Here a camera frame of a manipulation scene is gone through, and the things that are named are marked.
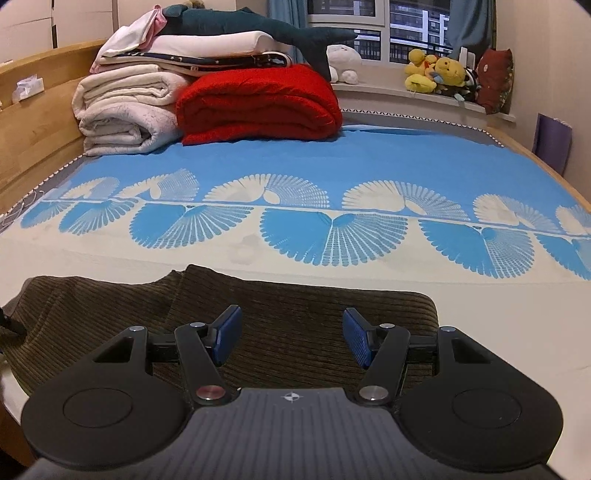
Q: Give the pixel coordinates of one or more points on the blue shark plush toy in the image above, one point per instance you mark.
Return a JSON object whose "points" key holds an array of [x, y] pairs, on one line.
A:
{"points": [[221, 21]]}

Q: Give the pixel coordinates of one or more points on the clear plastic bag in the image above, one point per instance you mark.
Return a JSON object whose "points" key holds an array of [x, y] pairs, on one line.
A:
{"points": [[27, 88]]}

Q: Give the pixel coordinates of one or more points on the blue white patterned bed sheet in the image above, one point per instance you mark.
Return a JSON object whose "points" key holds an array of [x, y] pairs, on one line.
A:
{"points": [[369, 152]]}

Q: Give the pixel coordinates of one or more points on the pink and white cloth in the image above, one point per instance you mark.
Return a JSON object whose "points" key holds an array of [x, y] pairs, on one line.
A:
{"points": [[129, 34]]}

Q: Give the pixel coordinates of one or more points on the red folded blanket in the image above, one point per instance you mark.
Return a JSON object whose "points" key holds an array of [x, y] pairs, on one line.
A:
{"points": [[258, 101]]}

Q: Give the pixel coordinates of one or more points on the yellow duck plush toy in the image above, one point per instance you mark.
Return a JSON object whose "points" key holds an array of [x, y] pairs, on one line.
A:
{"points": [[419, 76]]}

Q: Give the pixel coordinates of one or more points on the beige wardrobe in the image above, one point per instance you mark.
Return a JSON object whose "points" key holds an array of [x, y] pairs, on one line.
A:
{"points": [[69, 23]]}

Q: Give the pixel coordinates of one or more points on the white plastic object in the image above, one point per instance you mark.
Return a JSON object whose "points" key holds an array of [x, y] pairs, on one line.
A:
{"points": [[467, 56]]}

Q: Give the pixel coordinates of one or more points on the white pillow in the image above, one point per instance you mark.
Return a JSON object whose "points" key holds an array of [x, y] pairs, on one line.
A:
{"points": [[207, 44]]}

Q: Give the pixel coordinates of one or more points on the wooden bed frame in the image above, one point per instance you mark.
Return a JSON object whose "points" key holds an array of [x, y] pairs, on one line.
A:
{"points": [[37, 134]]}

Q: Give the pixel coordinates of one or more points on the cream folded blanket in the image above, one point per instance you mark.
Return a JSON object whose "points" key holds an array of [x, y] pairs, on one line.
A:
{"points": [[124, 85]]}

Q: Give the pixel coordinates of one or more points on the window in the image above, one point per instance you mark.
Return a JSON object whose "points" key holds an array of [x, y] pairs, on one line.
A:
{"points": [[406, 27]]}

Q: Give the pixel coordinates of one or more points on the panda plush toy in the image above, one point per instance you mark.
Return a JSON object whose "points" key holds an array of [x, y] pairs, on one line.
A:
{"points": [[471, 85]]}

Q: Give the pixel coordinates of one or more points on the white plush toy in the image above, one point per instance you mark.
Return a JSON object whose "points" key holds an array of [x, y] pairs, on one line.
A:
{"points": [[344, 60]]}

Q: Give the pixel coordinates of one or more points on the brown teddy plush toy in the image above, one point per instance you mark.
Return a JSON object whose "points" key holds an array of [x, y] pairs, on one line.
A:
{"points": [[194, 3]]}

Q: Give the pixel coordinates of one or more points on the yellow bear plush toy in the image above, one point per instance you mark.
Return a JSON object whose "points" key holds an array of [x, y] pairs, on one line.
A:
{"points": [[450, 74]]}

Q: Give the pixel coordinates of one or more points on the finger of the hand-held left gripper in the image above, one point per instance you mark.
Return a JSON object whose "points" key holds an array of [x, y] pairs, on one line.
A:
{"points": [[10, 322]]}

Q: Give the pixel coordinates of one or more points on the white windowsill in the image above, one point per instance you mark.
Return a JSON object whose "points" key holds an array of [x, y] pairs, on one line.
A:
{"points": [[392, 99]]}

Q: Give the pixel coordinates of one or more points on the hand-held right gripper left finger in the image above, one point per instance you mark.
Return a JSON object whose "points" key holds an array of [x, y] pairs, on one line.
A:
{"points": [[225, 332]]}

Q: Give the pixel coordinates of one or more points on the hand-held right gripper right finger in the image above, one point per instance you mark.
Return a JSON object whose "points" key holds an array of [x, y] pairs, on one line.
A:
{"points": [[359, 334]]}

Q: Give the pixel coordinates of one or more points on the red cushion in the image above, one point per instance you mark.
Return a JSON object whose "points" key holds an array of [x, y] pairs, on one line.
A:
{"points": [[494, 81]]}

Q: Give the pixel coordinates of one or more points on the blue curtain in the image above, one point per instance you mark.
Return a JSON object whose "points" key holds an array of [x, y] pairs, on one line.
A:
{"points": [[473, 23], [286, 14]]}

